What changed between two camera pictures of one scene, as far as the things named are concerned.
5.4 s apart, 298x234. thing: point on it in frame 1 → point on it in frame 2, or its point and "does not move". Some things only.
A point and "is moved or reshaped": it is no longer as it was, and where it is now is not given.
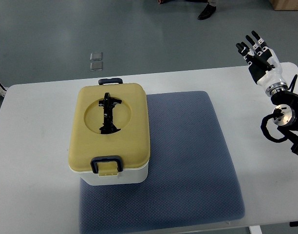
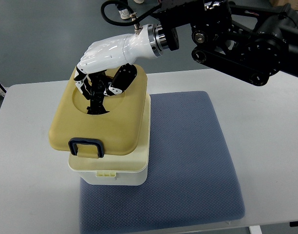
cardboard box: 288,5 does not move
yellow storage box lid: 110,119 is moved or reshaped
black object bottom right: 297,224 does not move
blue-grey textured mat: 190,181 does not move
